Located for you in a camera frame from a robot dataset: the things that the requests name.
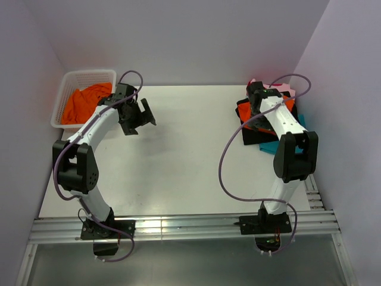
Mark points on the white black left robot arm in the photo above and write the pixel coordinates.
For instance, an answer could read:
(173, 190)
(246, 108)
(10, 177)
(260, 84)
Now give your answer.
(75, 168)

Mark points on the aluminium table frame rail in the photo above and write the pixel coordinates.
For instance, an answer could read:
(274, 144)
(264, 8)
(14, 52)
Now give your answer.
(315, 221)

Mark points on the pink folded t-shirt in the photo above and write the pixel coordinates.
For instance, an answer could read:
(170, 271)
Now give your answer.
(282, 87)

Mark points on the teal folded t-shirt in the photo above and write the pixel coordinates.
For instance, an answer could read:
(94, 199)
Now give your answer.
(271, 147)

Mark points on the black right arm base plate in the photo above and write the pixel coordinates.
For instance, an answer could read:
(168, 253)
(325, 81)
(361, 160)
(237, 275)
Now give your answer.
(254, 225)

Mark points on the black folded t-shirt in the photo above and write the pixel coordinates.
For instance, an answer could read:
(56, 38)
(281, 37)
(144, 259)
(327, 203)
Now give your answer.
(258, 136)

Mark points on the orange t-shirt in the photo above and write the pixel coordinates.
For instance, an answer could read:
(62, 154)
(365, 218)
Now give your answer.
(244, 113)
(82, 104)

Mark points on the white plastic laundry basket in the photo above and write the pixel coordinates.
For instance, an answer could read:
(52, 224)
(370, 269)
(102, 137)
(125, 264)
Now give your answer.
(81, 80)

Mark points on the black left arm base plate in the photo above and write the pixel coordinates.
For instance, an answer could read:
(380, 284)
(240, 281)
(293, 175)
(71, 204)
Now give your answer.
(93, 231)

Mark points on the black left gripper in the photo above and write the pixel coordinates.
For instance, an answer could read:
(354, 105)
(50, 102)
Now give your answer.
(129, 128)

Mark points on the orange t-shirt in basket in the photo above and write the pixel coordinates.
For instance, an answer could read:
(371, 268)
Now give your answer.
(82, 104)

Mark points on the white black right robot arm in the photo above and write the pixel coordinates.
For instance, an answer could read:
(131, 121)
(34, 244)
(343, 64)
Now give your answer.
(294, 160)

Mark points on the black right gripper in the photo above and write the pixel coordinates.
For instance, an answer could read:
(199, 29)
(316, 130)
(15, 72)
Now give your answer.
(256, 123)

